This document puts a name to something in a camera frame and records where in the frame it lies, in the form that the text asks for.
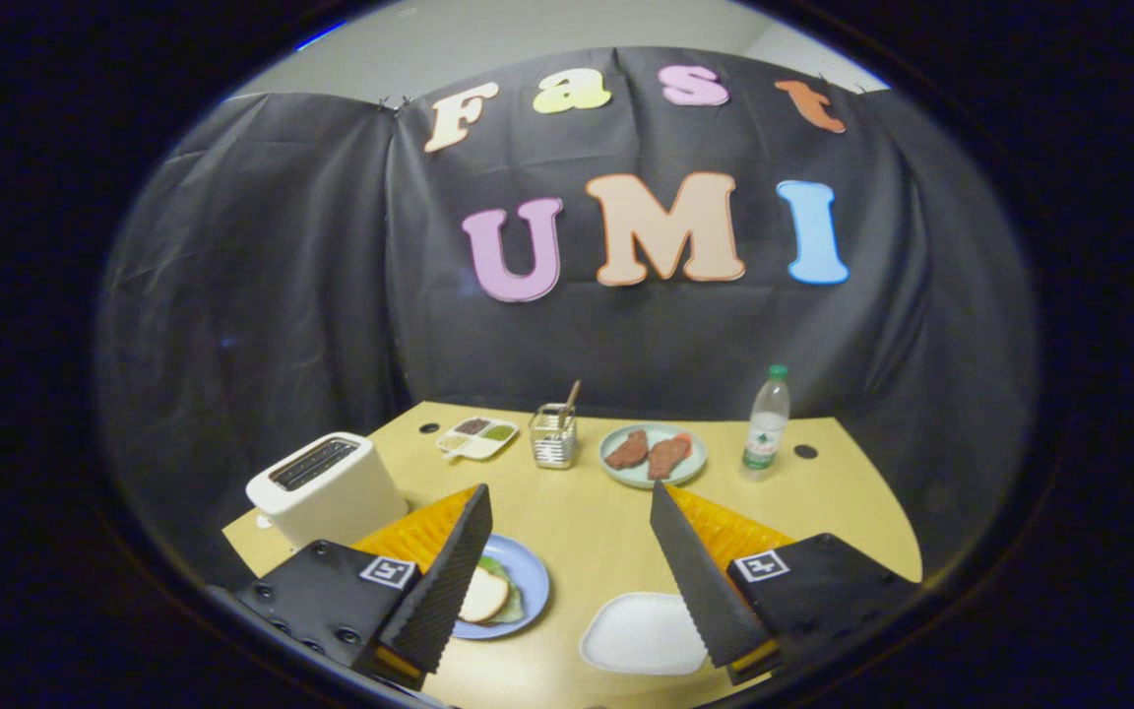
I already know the white plate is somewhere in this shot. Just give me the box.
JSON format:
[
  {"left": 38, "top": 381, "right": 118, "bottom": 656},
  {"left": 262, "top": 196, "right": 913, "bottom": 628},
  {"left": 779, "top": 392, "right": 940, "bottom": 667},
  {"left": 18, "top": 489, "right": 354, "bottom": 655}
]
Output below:
[{"left": 579, "top": 592, "right": 711, "bottom": 677}]

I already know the metal wire utensil holder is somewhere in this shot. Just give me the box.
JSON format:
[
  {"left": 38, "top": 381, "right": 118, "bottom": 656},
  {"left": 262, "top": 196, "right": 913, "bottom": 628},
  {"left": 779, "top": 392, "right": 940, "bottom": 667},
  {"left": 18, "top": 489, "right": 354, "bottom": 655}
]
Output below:
[{"left": 530, "top": 403, "right": 580, "bottom": 471}]

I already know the white divided seasoning tray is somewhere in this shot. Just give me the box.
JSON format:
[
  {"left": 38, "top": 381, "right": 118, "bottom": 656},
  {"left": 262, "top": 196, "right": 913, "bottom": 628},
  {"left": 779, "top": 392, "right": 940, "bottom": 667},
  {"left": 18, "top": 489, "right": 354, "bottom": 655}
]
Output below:
[{"left": 435, "top": 417, "right": 521, "bottom": 462}]

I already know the black backdrop cloth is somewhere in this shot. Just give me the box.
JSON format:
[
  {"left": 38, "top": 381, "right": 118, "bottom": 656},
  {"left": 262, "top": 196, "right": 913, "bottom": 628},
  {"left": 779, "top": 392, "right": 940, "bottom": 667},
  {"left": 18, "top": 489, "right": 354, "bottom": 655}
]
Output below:
[{"left": 94, "top": 44, "right": 1040, "bottom": 602}]

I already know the bread slice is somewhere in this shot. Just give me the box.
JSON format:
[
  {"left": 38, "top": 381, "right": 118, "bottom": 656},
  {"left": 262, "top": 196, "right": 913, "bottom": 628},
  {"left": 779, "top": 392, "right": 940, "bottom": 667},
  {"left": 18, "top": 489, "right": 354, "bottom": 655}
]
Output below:
[{"left": 458, "top": 566, "right": 511, "bottom": 624}]

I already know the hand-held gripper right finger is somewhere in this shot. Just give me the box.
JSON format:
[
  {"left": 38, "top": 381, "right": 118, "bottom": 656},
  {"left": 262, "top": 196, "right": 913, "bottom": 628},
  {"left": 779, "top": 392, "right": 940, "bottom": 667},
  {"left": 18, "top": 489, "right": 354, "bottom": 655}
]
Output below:
[{"left": 650, "top": 481, "right": 922, "bottom": 687}]

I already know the green lettuce leaf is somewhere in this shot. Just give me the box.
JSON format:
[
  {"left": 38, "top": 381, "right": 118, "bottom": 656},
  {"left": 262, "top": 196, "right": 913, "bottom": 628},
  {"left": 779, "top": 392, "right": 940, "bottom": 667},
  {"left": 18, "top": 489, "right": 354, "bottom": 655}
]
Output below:
[{"left": 476, "top": 554, "right": 527, "bottom": 626}]

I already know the clear plastic water bottle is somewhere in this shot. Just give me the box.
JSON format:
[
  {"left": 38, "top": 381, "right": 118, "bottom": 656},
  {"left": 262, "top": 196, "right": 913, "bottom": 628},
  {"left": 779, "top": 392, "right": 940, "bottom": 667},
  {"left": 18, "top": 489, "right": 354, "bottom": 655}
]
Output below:
[{"left": 741, "top": 364, "right": 792, "bottom": 472}]

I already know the blue plate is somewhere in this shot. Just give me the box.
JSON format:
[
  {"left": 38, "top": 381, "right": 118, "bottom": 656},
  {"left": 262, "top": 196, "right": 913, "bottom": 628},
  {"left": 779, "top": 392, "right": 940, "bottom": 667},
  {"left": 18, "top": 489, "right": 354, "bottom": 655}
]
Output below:
[{"left": 451, "top": 534, "right": 551, "bottom": 641}]

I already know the white toaster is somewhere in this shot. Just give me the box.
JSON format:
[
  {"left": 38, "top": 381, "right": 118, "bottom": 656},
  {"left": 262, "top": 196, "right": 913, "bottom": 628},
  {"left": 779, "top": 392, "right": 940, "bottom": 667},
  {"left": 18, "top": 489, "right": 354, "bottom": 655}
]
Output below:
[{"left": 246, "top": 432, "right": 410, "bottom": 550}]

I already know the pale green plate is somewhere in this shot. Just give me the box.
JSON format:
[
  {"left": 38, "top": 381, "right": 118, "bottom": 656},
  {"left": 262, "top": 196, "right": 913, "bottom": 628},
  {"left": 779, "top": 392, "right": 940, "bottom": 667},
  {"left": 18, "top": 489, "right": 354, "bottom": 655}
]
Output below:
[{"left": 598, "top": 423, "right": 708, "bottom": 490}]

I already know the brown meat slice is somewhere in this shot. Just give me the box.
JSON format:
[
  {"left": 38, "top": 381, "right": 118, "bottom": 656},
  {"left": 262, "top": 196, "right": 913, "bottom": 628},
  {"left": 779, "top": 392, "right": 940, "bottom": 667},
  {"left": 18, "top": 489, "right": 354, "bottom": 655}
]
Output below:
[
  {"left": 604, "top": 429, "right": 650, "bottom": 471},
  {"left": 647, "top": 432, "right": 694, "bottom": 482}
]

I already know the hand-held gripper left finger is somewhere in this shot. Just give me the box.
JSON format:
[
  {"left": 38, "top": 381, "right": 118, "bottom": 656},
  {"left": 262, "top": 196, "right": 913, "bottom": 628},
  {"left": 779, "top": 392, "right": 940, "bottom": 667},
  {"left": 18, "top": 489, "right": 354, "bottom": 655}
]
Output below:
[{"left": 208, "top": 483, "right": 494, "bottom": 690}]

